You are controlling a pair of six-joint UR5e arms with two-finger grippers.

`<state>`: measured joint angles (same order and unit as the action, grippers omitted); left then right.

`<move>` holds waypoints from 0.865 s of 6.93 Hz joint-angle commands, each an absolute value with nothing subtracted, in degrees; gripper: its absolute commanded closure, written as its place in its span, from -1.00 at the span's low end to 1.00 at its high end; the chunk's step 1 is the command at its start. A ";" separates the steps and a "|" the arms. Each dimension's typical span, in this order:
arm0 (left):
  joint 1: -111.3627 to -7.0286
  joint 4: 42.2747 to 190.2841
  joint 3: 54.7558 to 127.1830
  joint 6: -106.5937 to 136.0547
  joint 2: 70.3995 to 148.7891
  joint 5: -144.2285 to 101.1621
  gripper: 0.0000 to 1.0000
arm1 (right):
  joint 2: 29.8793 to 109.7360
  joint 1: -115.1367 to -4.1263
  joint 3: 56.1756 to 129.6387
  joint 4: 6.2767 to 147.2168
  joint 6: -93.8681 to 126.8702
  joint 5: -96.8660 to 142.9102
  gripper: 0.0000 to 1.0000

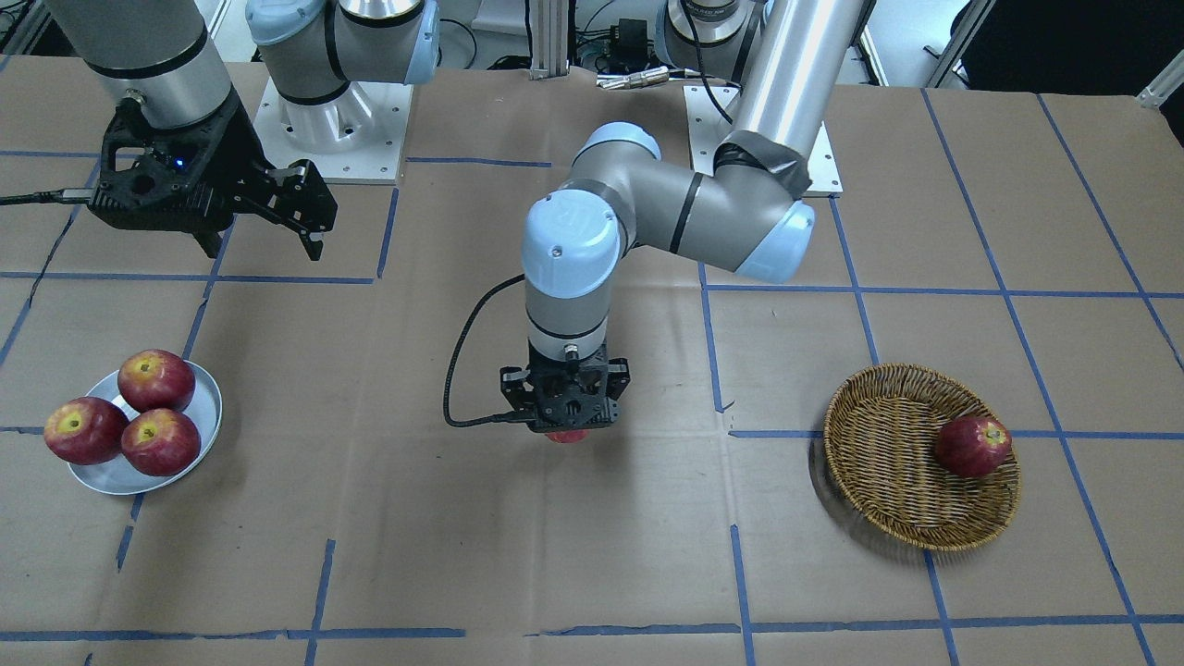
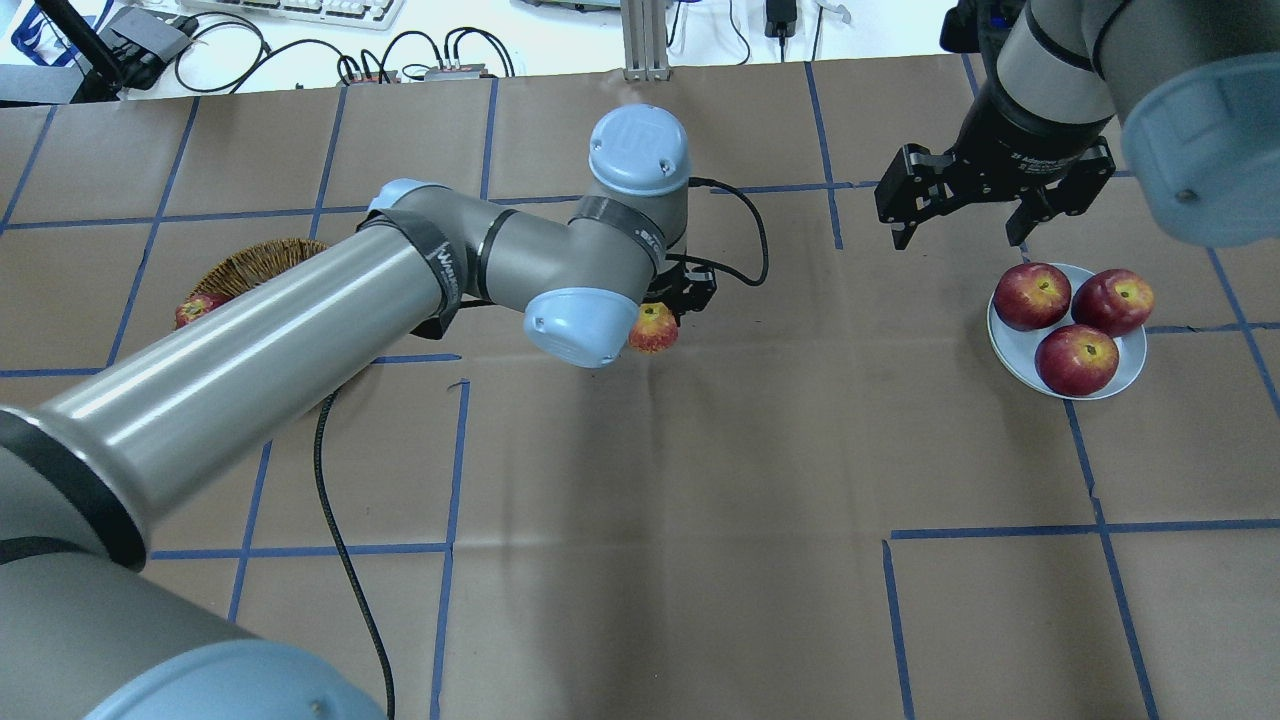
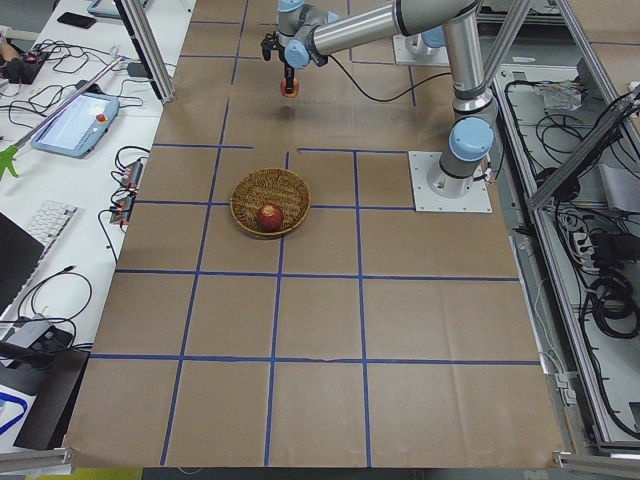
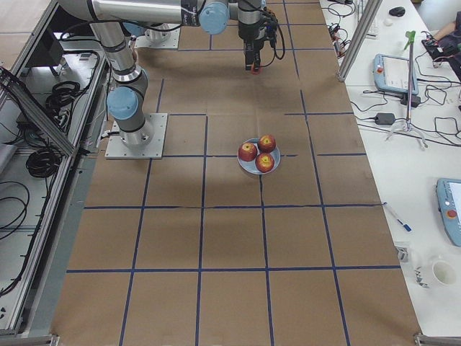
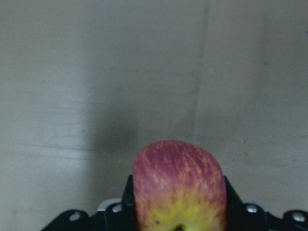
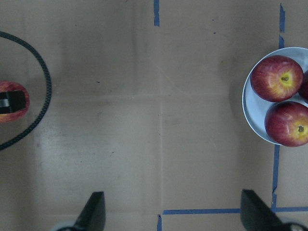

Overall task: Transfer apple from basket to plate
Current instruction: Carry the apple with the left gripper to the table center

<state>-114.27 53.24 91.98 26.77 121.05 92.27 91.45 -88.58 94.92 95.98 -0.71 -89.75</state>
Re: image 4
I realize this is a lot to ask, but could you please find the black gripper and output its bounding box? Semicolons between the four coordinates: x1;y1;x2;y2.
241;32;267;74

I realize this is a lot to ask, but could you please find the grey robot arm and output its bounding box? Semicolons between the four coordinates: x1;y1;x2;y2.
59;1;268;148

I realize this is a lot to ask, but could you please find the red apple plate right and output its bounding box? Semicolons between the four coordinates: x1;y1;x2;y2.
257;134;277;153

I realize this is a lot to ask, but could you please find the red apple plate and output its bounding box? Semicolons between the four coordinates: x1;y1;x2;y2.
238;142;258;162
255;153;275;174
257;134;277;153

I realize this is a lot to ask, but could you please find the red apple plate left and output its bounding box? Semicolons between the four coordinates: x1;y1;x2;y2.
238;142;258;162

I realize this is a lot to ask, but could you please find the red apple plate front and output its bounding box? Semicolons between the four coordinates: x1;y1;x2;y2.
255;153;275;174

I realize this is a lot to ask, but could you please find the black power brick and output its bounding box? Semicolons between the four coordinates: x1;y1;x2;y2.
373;112;396;125

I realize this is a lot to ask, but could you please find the black computer mouse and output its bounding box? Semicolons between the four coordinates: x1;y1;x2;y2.
388;6;406;17

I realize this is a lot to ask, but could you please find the silver tripod stand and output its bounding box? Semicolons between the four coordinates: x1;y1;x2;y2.
385;30;429;151

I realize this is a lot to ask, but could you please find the teach pendant upper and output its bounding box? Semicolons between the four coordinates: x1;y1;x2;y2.
373;53;420;96

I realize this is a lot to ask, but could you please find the teach pendant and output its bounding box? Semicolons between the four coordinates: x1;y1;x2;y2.
373;53;420;96
436;178;461;247

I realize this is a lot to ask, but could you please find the blue white pen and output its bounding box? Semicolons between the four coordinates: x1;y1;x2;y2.
382;202;412;232

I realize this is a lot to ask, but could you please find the teach pendant lower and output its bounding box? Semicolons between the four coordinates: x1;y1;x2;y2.
436;178;461;247

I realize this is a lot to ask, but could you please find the white cup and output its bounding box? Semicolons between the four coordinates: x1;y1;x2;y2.
429;256;458;291

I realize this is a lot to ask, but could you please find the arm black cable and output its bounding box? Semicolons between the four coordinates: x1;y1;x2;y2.
259;6;286;69

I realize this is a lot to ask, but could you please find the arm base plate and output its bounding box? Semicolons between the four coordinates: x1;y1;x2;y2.
105;113;169;159
134;29;180;50

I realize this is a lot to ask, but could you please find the aluminium frame post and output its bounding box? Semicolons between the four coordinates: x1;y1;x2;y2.
336;0;382;82

